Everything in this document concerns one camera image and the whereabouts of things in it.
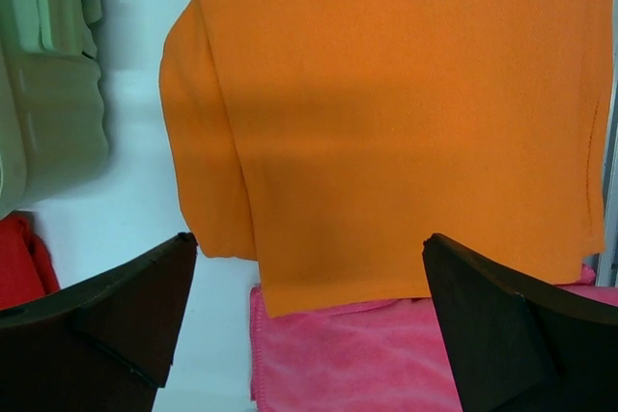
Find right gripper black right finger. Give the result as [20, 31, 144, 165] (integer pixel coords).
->
[422, 233, 617, 411]

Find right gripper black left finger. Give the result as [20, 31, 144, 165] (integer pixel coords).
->
[1, 233, 197, 411]

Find red cloth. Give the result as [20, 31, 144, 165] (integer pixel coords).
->
[0, 213, 60, 310]

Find pink towel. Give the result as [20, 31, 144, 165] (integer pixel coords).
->
[250, 271, 603, 411]

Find orange shirt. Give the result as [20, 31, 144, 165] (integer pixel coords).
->
[160, 0, 613, 316]

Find green suitcase with blue lining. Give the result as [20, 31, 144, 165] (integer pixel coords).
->
[1, 0, 108, 216]

